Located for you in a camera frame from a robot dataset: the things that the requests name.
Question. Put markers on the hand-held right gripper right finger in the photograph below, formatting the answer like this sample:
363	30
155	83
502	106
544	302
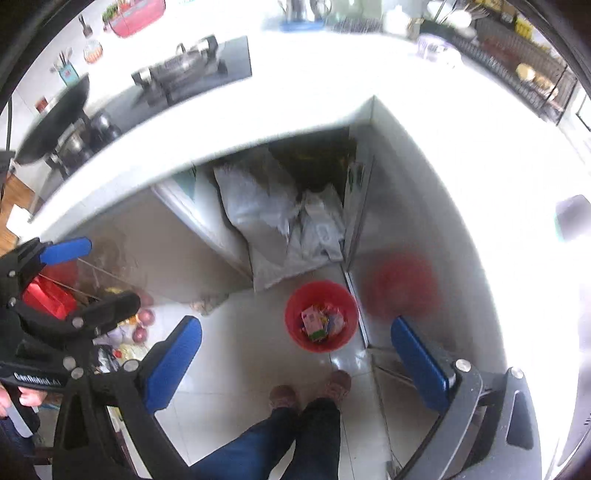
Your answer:
420	364

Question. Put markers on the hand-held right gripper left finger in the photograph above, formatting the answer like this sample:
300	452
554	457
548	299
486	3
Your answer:
171	364

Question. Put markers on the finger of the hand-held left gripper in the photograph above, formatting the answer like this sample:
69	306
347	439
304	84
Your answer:
64	251
106	311

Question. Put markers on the green white medicine box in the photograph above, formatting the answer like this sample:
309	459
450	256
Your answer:
312	323

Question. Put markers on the red plastic bin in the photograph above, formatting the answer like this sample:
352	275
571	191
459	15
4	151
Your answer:
295	332

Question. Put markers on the person's left forearm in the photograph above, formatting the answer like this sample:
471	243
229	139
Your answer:
16	450

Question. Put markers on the person's left hand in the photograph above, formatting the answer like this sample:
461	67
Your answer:
32	398

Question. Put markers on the red onion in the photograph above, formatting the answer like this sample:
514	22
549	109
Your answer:
140	334
147	317

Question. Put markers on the red plastic bag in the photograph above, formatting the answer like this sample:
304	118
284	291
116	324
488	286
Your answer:
48	297

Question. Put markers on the white paper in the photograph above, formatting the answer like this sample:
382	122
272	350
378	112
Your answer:
18	218

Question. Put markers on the loose garlic cloves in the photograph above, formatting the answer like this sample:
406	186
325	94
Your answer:
207	303

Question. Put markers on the brown right shoe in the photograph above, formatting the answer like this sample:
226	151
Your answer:
339	383

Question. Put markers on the brown shoe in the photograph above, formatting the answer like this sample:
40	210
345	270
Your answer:
282	397
339	383

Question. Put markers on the brown left shoe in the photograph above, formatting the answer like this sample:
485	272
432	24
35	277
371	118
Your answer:
282	397

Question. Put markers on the person's left leg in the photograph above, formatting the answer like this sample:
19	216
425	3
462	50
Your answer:
258	443

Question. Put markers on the person's leg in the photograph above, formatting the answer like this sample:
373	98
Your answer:
258	443
321	434

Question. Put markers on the person's right leg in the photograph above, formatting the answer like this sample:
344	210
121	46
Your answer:
321	434

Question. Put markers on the black wok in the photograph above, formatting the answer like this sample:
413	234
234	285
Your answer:
55	120

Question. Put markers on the steel cabinet door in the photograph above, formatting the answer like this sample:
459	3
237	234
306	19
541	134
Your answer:
392	207

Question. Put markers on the crumpled white sack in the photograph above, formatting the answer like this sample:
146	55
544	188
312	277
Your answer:
318	226

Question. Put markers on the grey plastic sack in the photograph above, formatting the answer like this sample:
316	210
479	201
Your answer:
254	207

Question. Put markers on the black gas stove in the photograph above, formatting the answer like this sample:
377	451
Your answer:
184	69

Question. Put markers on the ginger root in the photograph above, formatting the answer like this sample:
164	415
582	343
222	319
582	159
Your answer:
528	73

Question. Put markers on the purple label plastic bottle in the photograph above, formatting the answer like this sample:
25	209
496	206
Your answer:
434	48

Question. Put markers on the blue saucer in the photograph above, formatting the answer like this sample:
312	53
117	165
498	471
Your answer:
300	26

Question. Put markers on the steel oil pot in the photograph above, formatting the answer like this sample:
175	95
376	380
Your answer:
295	9

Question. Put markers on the steel wool scrubber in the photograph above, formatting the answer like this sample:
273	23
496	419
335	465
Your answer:
355	26

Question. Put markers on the white lidded jar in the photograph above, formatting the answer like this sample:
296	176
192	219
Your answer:
397	21

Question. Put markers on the green plastic dish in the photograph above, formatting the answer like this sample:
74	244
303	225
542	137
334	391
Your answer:
358	9

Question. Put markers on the kitchen wall sticker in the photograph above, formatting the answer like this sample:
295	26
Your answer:
129	18

